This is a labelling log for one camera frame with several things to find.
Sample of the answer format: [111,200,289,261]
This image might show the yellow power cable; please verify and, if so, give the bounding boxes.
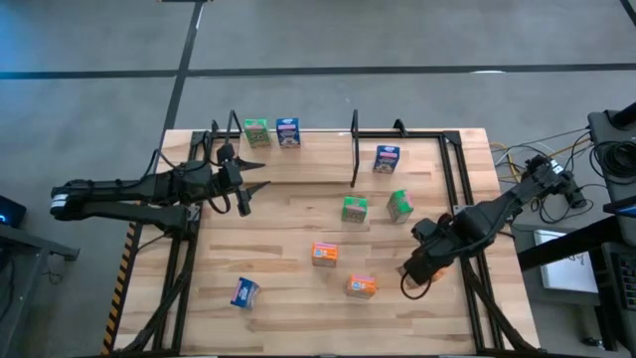
[489,136,592,183]

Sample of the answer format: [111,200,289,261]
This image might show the white paper sheet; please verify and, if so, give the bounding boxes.
[534,229,600,294]

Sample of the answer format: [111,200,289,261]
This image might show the coiled black cable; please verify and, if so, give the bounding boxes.
[589,140,636,181]

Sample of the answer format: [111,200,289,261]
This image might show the black monitor pole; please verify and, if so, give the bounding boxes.
[609,100,636,129]

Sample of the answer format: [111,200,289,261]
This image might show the grey metal stand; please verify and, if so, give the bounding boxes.
[0,223,80,358]

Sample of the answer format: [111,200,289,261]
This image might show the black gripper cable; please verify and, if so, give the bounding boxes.
[399,270,434,301]
[205,190,234,216]

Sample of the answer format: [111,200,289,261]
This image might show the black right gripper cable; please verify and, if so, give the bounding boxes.
[399,270,434,301]

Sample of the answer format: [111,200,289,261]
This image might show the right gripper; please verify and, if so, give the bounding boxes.
[400,233,456,288]

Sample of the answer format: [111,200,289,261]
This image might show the black aluminium rig frame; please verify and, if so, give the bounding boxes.
[116,117,543,357]

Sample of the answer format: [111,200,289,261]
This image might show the green Apple Jacks cereal box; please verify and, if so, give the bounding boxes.
[340,195,370,224]
[386,189,415,225]
[242,117,272,149]

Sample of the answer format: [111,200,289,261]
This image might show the blue Frosted Flakes cereal box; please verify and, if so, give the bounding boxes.
[372,144,401,175]
[275,116,302,149]
[230,276,261,311]

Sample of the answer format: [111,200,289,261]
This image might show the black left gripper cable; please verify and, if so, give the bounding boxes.
[205,190,234,216]

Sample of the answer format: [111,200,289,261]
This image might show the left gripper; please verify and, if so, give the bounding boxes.
[214,142,272,218]

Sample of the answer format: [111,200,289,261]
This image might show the black device with blue light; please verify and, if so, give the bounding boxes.
[0,195,29,230]

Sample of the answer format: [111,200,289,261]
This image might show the black metal shelf bracket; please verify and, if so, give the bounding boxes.
[349,108,361,189]
[226,109,244,146]

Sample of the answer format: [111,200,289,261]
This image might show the black power adapter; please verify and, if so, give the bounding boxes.
[560,184,588,210]

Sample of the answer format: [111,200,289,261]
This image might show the yellow black hazard tape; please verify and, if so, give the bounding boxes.
[100,221,139,356]

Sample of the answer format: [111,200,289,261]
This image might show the black computer monitor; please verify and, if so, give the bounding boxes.
[516,195,636,272]

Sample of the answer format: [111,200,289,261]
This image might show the black computer keyboard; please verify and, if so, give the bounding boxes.
[608,251,636,313]

